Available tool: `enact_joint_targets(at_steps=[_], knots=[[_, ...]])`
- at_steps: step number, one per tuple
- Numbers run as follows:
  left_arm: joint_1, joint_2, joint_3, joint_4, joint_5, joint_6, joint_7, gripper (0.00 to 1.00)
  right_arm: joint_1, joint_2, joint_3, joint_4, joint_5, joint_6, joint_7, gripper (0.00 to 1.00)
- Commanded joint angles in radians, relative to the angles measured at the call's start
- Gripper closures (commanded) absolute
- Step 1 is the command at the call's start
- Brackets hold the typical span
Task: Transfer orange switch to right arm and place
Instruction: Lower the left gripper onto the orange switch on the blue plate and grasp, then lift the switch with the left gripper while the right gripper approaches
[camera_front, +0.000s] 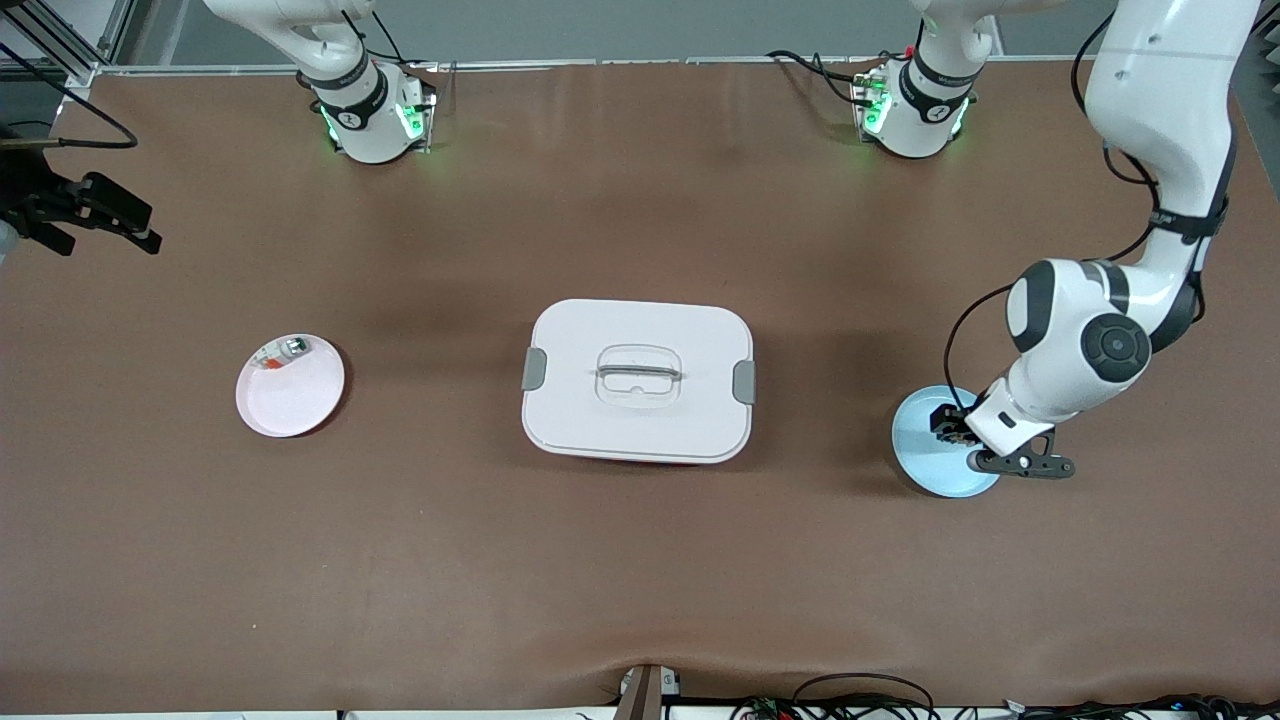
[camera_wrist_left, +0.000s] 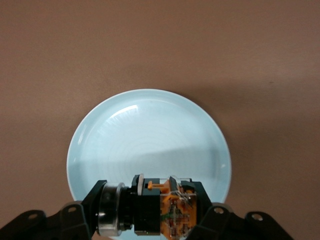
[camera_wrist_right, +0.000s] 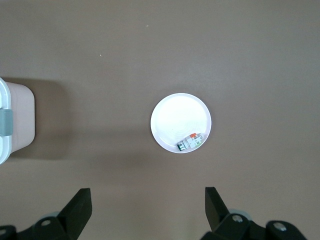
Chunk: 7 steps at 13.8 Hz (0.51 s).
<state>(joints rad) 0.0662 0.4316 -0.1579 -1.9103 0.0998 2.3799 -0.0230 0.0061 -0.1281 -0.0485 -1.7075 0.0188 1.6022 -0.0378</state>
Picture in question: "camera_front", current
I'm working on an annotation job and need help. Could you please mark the light blue round plate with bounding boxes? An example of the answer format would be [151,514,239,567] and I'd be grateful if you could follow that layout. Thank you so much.
[891,385,1004,499]

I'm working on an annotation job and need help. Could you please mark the pink round plate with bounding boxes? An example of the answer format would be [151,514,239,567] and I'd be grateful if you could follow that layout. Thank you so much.
[235,333,346,439]

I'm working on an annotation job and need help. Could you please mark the white lidded storage box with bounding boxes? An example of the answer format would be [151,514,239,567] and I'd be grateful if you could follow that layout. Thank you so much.
[520,298,758,465]

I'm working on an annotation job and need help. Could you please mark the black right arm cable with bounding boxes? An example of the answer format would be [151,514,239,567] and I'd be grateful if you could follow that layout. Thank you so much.
[0,45,139,151]

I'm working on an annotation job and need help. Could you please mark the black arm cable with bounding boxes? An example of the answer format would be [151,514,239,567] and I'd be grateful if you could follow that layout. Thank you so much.
[0,45,139,151]
[943,15,1163,413]

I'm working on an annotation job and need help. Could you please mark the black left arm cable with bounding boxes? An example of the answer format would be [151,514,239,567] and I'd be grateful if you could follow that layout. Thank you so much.
[943,15,1163,413]

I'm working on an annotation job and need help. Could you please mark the aluminium frame profile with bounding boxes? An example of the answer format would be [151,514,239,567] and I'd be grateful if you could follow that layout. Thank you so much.
[0,0,136,89]

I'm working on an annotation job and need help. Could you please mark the black looped cable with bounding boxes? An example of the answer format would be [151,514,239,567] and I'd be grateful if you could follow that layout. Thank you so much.
[790,672,937,720]

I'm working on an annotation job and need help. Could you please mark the black cable bundle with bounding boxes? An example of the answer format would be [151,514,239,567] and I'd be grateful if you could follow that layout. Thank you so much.
[1000,693,1280,720]

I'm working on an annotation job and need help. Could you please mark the black base power cables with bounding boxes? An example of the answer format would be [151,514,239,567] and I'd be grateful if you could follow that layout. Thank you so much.
[767,48,881,106]

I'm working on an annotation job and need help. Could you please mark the brown camera mount bracket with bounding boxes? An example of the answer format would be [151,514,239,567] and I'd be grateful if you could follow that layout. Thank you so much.
[612,663,681,720]

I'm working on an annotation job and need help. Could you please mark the metal table edge rail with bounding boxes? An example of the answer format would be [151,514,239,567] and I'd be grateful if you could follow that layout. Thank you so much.
[95,55,1101,77]

